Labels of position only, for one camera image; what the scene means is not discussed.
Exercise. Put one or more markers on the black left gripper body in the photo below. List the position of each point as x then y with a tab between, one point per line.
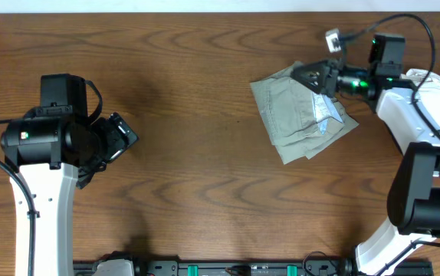
105	141

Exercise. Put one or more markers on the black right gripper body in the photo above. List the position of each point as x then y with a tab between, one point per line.
349	79

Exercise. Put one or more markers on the grey-green cotton shorts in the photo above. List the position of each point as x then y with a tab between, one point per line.
299	122

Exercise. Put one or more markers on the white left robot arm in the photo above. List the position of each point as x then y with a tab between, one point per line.
53	151

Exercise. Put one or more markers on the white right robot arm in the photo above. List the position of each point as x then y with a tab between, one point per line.
413	202

